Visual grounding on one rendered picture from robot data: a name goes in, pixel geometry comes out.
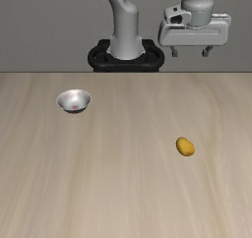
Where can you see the silver metal bowl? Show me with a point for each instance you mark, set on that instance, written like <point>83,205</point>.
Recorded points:
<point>74,100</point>

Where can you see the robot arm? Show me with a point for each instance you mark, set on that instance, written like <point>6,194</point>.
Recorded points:
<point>125,25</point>

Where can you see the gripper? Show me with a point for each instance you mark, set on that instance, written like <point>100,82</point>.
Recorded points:
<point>193,33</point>

